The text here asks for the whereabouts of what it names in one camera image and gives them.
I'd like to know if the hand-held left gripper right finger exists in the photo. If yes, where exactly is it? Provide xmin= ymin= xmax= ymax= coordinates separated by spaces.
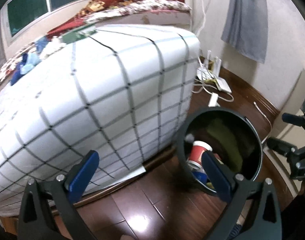
xmin=201 ymin=151 xmax=283 ymax=240

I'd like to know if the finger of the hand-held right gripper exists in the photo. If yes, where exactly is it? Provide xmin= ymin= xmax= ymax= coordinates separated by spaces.
xmin=282 ymin=112 xmax=305 ymax=128
xmin=267 ymin=137 xmax=296 ymax=160

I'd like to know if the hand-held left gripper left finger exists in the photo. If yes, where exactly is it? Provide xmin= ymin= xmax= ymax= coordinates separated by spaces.
xmin=18 ymin=150 xmax=100 ymax=240

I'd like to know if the black trash bin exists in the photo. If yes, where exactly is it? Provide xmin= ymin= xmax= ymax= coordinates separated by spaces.
xmin=176 ymin=107 xmax=264 ymax=196

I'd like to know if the red paper cup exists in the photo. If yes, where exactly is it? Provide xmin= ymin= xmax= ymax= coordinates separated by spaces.
xmin=187 ymin=141 xmax=213 ymax=172

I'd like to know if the white power adapter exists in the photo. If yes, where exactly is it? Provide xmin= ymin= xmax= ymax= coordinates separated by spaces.
xmin=208 ymin=93 xmax=219 ymax=107

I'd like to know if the white router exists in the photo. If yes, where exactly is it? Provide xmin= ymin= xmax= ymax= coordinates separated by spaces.
xmin=196 ymin=51 xmax=231 ymax=93

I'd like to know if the grey tied curtain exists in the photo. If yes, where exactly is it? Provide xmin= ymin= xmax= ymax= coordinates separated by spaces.
xmin=221 ymin=0 xmax=269 ymax=63

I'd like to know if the blue crumpled wrapper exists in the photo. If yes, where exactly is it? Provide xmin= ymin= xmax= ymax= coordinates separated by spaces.
xmin=9 ymin=52 xmax=40 ymax=85

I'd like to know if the large window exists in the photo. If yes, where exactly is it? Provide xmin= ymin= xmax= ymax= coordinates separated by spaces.
xmin=0 ymin=0 xmax=93 ymax=45

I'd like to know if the red printed blanket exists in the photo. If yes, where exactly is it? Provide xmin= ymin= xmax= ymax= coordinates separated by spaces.
xmin=46 ymin=0 xmax=133 ymax=37

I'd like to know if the bed with floral sheet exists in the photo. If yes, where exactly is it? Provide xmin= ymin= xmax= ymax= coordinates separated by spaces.
xmin=0 ymin=0 xmax=193 ymax=90

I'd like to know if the white wall cable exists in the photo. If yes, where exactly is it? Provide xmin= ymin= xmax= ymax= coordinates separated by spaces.
xmin=192 ymin=0 xmax=210 ymax=35

